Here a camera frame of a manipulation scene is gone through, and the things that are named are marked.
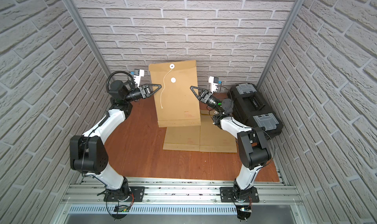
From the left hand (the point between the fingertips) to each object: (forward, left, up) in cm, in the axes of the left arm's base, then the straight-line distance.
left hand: (163, 86), depth 72 cm
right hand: (-3, -14, +1) cm, 15 cm away
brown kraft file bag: (-12, -29, -35) cm, 47 cm away
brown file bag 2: (-10, -9, -38) cm, 40 cm away
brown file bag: (-8, -7, -5) cm, 12 cm away
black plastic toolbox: (+3, -53, -21) cm, 57 cm away
